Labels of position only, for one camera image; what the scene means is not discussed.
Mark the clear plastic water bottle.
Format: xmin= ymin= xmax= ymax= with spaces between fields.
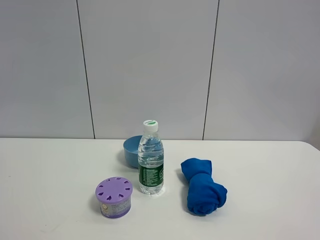
xmin=138 ymin=120 xmax=164 ymax=195

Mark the light blue plastic bowl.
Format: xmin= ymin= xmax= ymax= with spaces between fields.
xmin=123 ymin=135 xmax=142 ymax=168

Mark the purple air freshener can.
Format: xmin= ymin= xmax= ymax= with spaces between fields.
xmin=95 ymin=176 xmax=133 ymax=219

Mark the rolled blue cloth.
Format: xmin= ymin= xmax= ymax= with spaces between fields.
xmin=181 ymin=158 xmax=228 ymax=216

